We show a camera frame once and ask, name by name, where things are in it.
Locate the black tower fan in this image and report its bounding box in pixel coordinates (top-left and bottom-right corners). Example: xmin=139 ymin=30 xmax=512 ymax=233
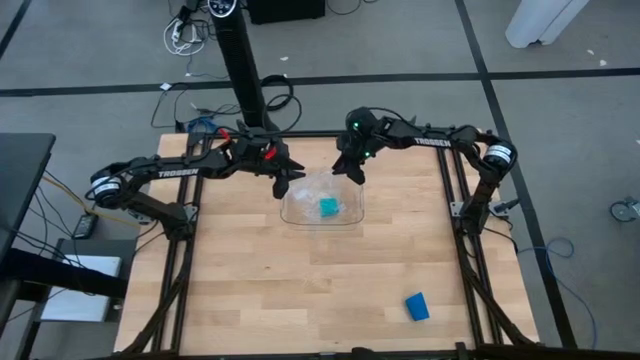
xmin=206 ymin=0 xmax=282 ymax=134

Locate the coiled black cable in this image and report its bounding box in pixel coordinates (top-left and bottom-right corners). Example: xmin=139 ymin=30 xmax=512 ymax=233
xmin=259 ymin=73 xmax=304 ymax=137

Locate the teal small block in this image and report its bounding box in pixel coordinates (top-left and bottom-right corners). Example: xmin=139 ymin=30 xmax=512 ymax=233
xmin=318 ymin=196 xmax=342 ymax=219

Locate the white power strip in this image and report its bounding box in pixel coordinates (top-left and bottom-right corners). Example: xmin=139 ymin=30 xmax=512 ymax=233
xmin=169 ymin=18 xmax=187 ymax=45

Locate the clear plastic bin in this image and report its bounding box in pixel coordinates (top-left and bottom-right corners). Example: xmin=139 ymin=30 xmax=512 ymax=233
xmin=278 ymin=168 xmax=366 ymax=232

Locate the yellow cable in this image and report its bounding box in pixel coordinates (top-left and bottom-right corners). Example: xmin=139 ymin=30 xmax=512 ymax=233
xmin=41 ymin=173 xmax=144 ymax=230

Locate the blue block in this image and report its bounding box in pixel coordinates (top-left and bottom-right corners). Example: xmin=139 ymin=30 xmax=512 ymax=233
xmin=404 ymin=291 xmax=432 ymax=323

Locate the white box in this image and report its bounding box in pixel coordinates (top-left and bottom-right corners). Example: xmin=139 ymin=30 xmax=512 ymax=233
xmin=38 ymin=253 xmax=125 ymax=324

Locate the black power adapter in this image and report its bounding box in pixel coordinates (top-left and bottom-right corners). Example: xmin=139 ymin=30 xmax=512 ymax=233
xmin=71 ymin=212 xmax=100 ymax=241

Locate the black box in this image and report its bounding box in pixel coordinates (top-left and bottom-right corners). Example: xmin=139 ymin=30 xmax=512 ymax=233
xmin=246 ymin=0 xmax=327 ymax=26

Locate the grey caster wheel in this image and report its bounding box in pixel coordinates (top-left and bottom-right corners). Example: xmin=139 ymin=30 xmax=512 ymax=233
xmin=608 ymin=196 xmax=640 ymax=225

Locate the black desk crossbar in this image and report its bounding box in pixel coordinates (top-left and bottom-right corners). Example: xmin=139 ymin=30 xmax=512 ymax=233
xmin=0 ymin=247 xmax=130 ymax=301

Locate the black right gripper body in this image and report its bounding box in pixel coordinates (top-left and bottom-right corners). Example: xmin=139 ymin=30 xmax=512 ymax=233
xmin=335 ymin=106 xmax=389 ymax=162

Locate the clear plastic zip bag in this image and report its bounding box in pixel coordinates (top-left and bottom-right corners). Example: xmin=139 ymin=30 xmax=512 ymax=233
xmin=291 ymin=171 xmax=352 ymax=225

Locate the grey side table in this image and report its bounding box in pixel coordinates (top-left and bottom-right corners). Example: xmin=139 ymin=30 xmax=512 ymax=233
xmin=29 ymin=237 xmax=140 ymax=360

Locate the blue cable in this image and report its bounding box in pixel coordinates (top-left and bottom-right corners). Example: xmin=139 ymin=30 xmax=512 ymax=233
xmin=517 ymin=236 xmax=600 ymax=350
xmin=185 ymin=116 xmax=224 ymax=135

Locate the black desk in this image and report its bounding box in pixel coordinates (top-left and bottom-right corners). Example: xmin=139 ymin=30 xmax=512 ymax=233
xmin=0 ymin=131 xmax=57 ymax=266

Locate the black aluminium table frame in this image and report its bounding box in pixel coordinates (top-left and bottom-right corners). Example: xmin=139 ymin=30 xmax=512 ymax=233
xmin=84 ymin=127 xmax=640 ymax=360

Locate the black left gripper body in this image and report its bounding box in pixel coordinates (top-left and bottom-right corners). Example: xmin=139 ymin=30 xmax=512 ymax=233
xmin=230 ymin=125 xmax=294 ymax=177

